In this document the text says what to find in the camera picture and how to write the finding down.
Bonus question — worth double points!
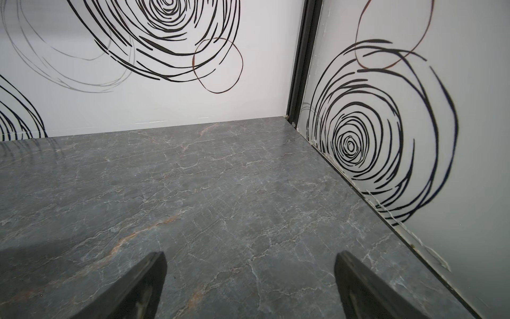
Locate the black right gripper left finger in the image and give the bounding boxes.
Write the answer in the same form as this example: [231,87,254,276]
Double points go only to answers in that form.
[73,251,167,318]

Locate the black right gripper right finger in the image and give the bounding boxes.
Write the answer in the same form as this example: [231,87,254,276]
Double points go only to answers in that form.
[334,251,426,319]

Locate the black corner frame post right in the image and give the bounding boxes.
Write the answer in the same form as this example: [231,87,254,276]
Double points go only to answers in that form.
[286,0,324,128]

